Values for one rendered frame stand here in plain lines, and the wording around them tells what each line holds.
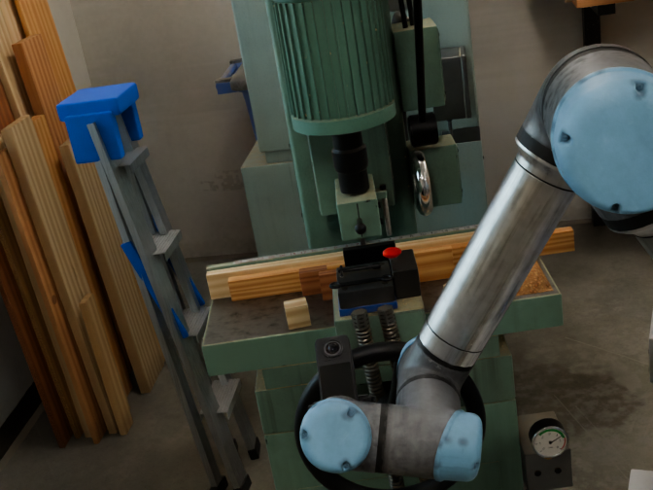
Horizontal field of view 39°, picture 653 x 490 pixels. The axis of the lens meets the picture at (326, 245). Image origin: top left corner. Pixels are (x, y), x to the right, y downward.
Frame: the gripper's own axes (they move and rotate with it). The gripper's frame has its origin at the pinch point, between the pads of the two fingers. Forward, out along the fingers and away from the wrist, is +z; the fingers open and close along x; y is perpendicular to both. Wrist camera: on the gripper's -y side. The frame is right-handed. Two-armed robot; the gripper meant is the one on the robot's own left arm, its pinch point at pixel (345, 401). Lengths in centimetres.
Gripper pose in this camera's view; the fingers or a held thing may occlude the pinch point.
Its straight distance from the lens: 133.3
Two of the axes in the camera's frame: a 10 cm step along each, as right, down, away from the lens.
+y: 1.5, 9.8, -1.3
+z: 0.6, 1.2, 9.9
